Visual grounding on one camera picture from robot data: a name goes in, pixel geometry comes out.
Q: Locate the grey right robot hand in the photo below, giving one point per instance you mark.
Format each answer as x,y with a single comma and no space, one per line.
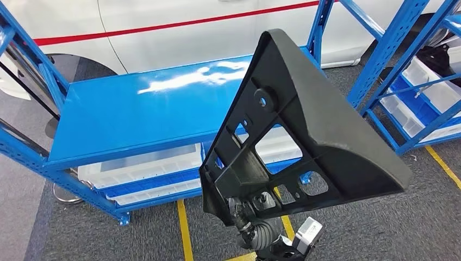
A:
237,212

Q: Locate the black plastic licence plate bracket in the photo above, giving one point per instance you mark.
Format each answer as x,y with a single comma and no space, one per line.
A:
342,144

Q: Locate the blue metal shelf rack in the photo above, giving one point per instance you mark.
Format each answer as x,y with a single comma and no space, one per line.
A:
383,131
126,115

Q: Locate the black part in crate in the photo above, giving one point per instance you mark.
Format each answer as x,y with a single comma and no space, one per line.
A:
435,59

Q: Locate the white car with red stripe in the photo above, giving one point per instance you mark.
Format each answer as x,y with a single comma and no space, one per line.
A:
180,47

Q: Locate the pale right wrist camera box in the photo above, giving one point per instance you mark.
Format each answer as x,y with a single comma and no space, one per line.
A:
308,232

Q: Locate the stanchion post with round base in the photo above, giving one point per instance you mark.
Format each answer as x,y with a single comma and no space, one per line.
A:
66,194
52,128

